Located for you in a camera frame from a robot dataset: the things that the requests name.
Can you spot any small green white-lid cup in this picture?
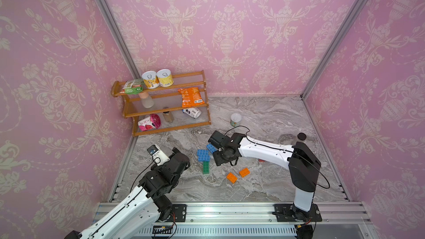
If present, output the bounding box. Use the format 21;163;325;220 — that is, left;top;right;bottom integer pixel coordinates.
230;113;242;127

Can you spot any light blue large lego brick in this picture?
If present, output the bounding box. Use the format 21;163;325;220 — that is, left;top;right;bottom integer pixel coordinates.
197;149;210;162

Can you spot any orange chips bag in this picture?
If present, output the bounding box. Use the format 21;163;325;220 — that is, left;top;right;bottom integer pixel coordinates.
178;87;204;108

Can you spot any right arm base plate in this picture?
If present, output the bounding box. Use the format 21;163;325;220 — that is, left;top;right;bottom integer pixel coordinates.
272;203;323;223

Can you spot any orange lego brick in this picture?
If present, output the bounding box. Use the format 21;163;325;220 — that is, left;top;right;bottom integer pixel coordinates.
239;168;250;178
226;173;237;184

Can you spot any aluminium mounting rail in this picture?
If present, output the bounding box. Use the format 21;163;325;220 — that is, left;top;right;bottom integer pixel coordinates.
86;201;376;239

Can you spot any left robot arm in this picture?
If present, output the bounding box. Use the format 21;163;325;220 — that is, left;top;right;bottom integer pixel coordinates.
66;145;190;239

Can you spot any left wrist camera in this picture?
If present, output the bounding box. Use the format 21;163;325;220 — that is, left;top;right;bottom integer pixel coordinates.
147;145;170;166

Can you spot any light blue small lego brick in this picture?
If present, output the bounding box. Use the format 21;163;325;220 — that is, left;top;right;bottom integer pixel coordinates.
207;144;217;154

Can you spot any green lego brick middle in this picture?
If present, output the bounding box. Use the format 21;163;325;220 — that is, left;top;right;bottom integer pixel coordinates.
203;161;210;174

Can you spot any wooden three-tier shelf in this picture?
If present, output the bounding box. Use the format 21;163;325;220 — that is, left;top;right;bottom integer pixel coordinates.
111;70;211;137

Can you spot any brown spice jar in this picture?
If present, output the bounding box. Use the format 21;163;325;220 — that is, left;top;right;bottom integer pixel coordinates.
163;111;174;123

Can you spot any white blueberry yogurt bottle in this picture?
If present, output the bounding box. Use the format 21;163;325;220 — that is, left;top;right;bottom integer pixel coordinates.
182;107;202;119

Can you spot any yellow-label white can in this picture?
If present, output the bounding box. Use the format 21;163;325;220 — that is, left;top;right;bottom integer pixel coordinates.
157;69;174;87

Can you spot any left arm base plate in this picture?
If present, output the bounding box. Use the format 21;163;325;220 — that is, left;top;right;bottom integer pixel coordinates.
166;204;187;223

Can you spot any orange-label white can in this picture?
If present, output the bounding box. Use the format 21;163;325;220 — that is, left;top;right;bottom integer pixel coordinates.
142;71;160;89

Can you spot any black-lid grey jar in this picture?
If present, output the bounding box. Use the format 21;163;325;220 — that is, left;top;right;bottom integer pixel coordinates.
294;132;307;144

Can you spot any orange lego brick right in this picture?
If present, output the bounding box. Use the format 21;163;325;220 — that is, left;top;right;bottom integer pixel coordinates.
239;168;250;178

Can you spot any green snack packet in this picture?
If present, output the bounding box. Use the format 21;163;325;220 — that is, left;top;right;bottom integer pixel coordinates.
120;79;144;95

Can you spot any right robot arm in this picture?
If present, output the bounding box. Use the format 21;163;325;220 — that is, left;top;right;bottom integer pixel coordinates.
208;131;322;224

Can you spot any orange lego brick front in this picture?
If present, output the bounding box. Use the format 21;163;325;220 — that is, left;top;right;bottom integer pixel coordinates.
226;173;237;184

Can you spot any pink strawberry drink cup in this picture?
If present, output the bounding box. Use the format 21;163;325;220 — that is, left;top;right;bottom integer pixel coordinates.
137;114;161;132

